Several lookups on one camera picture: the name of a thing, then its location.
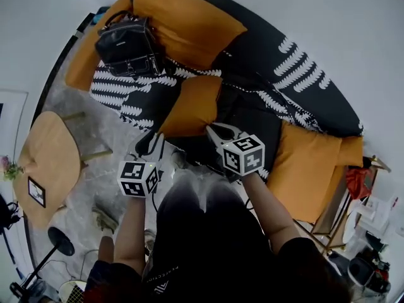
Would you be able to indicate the person's right forearm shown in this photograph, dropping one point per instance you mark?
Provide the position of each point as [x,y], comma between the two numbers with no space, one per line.
[271,213]

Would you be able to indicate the person's black shirt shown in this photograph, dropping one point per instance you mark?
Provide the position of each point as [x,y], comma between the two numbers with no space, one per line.
[221,257]

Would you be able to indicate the person's white shoe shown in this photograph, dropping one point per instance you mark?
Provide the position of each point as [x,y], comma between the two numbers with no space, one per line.
[178,159]

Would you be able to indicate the round wooden table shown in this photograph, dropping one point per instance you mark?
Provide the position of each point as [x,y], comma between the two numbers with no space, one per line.
[50,156]

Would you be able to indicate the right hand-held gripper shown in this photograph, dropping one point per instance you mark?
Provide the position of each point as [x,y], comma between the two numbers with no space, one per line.
[243,156]

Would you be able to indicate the black equipment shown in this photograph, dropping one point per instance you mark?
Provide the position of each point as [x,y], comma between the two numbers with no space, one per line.
[363,270]

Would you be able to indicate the small orange cushion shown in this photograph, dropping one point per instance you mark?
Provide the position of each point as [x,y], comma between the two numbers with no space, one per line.
[192,106]

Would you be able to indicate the red bag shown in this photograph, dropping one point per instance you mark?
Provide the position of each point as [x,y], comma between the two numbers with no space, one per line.
[356,181]

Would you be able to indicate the white mesh basket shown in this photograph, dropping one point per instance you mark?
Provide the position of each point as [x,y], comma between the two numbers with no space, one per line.
[72,292]

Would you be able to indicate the large orange cushion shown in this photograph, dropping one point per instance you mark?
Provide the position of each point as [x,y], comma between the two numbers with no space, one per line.
[303,169]
[183,21]

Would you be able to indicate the white slipper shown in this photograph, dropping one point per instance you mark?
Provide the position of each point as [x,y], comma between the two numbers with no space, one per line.
[348,229]

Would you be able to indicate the black pole stand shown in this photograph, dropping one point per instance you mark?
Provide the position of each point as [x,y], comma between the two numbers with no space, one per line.
[60,240]

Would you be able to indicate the black photo frame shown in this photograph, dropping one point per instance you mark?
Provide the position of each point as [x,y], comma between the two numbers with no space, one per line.
[36,192]

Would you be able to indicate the white storage box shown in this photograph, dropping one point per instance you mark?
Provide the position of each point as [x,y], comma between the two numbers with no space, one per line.
[375,210]

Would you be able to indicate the person's left forearm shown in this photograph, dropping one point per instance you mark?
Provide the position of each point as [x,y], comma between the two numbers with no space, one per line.
[131,232]

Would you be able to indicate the black cloth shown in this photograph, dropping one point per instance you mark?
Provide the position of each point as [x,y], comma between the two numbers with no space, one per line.
[368,163]

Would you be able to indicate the black white patterned throw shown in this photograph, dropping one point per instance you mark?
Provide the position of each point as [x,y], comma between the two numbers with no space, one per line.
[262,52]

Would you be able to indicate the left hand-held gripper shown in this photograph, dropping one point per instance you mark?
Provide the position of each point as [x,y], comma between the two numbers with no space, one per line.
[134,172]

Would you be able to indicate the black leather backpack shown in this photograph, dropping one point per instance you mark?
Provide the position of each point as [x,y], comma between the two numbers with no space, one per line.
[126,43]

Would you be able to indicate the person's grey trousers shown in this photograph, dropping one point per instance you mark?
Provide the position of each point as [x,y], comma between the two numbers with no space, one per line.
[189,188]

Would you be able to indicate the small flower bouquet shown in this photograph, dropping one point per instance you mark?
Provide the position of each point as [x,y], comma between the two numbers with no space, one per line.
[11,170]

